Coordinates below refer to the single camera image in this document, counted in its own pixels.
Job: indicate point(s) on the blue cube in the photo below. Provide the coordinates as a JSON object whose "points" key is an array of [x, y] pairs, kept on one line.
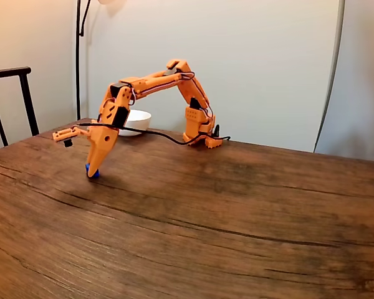
{"points": [[95, 176]]}

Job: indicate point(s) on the black floor lamp pole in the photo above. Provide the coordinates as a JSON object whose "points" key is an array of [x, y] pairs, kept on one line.
{"points": [[78, 78]]}

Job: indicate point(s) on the black chair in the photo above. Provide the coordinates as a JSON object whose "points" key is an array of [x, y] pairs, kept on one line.
{"points": [[9, 71]]}

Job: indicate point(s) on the white bowl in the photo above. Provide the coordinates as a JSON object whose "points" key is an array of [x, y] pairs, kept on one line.
{"points": [[140, 120]]}

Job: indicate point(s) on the orange mounted camera box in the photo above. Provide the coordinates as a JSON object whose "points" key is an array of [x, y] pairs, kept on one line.
{"points": [[65, 134]]}

